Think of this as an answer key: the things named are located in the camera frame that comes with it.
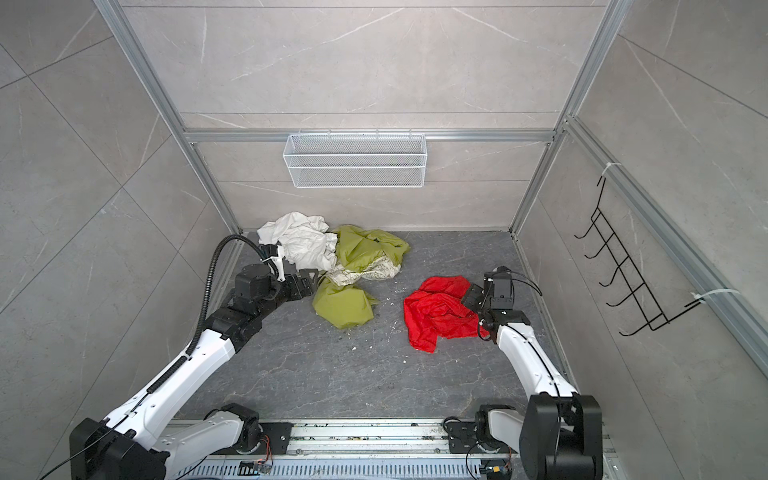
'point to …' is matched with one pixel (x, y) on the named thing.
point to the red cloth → (437, 310)
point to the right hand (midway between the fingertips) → (475, 289)
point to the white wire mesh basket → (349, 161)
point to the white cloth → (309, 245)
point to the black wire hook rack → (627, 271)
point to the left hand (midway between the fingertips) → (303, 268)
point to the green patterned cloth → (362, 254)
